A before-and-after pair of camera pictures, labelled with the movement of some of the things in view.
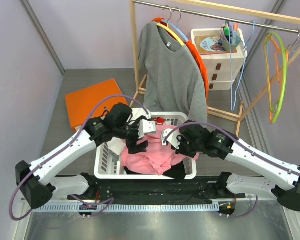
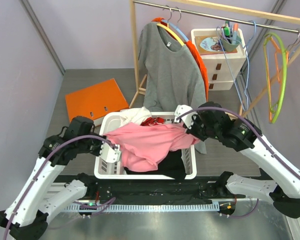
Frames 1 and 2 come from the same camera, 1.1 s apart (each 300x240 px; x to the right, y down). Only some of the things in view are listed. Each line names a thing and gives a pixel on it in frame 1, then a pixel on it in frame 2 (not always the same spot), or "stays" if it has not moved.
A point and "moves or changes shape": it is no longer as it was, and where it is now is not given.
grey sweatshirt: [173, 82] stays
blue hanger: [176, 27] stays
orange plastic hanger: [280, 51] stays
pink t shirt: [158, 158] moves or changes shape
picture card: [211, 45] stays
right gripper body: [187, 148] -> [198, 129]
